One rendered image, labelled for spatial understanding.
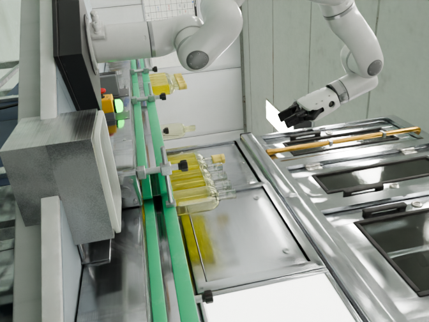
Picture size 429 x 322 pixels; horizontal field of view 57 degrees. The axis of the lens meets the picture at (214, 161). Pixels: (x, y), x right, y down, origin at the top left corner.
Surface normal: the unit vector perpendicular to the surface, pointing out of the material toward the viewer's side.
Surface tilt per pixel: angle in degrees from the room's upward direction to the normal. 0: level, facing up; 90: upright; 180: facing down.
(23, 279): 90
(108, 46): 90
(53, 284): 90
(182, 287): 90
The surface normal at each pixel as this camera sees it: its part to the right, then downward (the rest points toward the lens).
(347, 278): -0.07, -0.89
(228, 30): 0.27, 0.73
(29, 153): 0.20, 0.43
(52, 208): 0.06, -0.47
